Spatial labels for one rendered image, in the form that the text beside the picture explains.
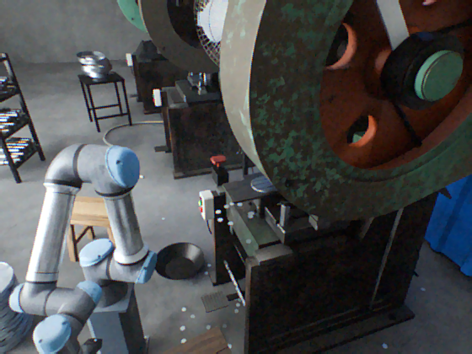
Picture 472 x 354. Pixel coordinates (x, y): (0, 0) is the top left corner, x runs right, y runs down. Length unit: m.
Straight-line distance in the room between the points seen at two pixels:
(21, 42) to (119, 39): 1.69
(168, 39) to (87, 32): 5.36
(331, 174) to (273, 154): 0.19
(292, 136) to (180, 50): 1.80
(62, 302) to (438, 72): 1.04
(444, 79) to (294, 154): 0.34
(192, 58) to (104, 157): 1.58
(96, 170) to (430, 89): 0.84
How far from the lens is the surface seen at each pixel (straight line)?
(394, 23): 0.83
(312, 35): 0.69
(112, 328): 1.51
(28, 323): 2.08
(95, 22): 7.69
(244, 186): 1.36
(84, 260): 1.31
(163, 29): 2.42
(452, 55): 0.84
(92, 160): 1.01
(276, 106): 0.69
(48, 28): 7.75
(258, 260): 1.24
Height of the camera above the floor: 1.51
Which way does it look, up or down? 32 degrees down
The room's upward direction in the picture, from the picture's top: straight up
